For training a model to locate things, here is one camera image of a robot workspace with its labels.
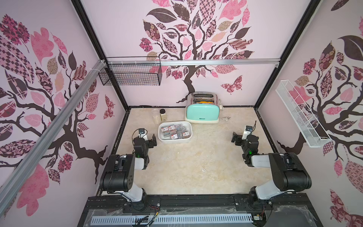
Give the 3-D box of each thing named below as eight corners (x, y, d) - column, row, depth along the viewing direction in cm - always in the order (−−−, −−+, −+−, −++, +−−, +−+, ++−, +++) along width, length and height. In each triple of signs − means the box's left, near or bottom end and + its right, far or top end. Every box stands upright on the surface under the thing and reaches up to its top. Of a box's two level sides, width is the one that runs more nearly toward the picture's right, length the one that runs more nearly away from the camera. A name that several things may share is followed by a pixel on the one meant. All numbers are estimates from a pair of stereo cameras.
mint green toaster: (185, 124, 110) (185, 109, 97) (185, 103, 126) (185, 88, 113) (217, 124, 110) (221, 109, 97) (213, 103, 126) (216, 88, 113)
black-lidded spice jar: (161, 121, 112) (159, 113, 105) (161, 116, 115) (160, 109, 108) (166, 121, 112) (165, 113, 105) (167, 116, 115) (165, 108, 108)
